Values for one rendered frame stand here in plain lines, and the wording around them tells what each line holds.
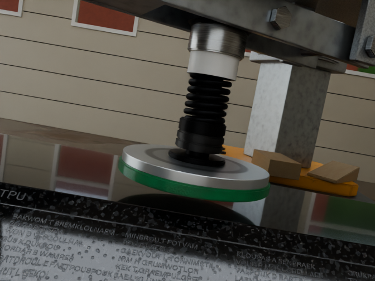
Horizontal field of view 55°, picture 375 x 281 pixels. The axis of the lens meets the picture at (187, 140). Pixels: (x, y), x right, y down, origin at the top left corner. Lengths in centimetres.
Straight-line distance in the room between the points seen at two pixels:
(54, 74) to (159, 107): 201
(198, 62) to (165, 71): 616
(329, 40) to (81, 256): 43
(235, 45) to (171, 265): 29
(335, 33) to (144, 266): 40
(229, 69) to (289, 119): 86
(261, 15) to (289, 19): 4
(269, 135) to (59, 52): 604
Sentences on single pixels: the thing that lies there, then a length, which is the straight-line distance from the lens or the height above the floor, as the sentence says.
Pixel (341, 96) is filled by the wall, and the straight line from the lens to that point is 711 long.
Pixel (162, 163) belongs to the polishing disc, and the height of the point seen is 88.
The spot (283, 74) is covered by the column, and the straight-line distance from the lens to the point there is 135.
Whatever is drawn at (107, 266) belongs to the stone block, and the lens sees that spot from 43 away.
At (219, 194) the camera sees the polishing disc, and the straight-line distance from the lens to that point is 42.
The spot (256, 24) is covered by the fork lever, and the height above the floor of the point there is 107.
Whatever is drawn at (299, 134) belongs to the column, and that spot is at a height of 91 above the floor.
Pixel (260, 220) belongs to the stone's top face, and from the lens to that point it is 50.
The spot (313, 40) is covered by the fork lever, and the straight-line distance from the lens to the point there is 54.
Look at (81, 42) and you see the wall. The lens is 700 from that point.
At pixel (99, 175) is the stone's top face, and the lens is 58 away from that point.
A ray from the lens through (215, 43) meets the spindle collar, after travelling 48.
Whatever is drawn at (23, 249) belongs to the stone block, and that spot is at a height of 77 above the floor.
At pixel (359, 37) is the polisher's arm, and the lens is 57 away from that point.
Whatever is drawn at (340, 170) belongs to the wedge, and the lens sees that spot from 134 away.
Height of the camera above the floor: 97
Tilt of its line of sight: 7 degrees down
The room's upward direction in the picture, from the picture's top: 10 degrees clockwise
